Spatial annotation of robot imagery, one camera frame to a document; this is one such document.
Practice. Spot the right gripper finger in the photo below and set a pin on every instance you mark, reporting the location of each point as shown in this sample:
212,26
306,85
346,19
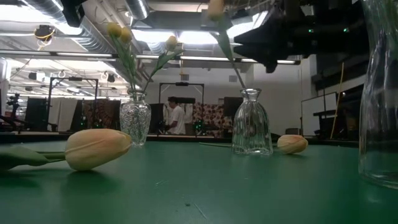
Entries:
267,31
270,54

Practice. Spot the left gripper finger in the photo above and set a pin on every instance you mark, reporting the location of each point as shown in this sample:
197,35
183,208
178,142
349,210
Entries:
73,12

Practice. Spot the yellow artificial tulip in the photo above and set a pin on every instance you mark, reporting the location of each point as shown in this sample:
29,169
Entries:
171,42
114,29

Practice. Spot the white artificial tulip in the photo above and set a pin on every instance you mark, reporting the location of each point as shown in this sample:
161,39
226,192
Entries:
215,9
96,149
292,144

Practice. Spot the white tulip long stem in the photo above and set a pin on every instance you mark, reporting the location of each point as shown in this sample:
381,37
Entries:
126,35

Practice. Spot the ribbed bell-shaped glass vase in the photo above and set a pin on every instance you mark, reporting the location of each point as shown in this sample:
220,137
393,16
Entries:
252,127

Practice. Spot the black background robot arm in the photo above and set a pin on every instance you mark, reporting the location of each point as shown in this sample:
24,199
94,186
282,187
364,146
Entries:
14,101

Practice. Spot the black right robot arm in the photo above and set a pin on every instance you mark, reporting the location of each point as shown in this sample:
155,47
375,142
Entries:
342,43

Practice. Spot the tall smooth glass vase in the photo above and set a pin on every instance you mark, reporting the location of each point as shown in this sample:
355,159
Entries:
379,124

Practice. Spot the cut-pattern clear glass vase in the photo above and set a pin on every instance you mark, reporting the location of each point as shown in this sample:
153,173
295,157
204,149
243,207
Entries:
135,121

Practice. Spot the long ceiling light bar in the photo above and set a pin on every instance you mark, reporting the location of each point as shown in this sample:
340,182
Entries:
87,54

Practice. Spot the black monitor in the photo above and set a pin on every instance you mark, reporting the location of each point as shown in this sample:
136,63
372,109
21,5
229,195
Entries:
231,105

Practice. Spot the whiteboard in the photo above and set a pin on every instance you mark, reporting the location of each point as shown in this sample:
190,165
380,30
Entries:
314,115

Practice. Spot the gray bin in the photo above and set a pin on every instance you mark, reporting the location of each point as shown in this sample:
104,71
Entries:
292,131

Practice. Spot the red floral backdrop cloth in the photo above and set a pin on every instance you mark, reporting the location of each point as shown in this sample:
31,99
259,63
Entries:
214,119

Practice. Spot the dark patterned backdrop cloth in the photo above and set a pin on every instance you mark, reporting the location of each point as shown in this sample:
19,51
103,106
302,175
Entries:
102,115

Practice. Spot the black panel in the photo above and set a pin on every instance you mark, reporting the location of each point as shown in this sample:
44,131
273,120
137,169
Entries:
35,113

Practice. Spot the person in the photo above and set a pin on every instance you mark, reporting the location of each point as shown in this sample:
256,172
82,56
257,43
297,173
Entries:
177,116

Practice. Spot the green table mat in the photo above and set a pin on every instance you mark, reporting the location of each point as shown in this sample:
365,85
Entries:
199,193

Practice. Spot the long silver air duct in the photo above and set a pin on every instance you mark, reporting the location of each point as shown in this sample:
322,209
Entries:
90,40

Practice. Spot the short silver air duct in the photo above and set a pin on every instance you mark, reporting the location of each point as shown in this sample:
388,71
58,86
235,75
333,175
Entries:
136,7

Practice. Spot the black metal rig frame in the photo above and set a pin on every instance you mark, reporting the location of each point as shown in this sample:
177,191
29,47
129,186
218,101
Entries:
182,84
74,78

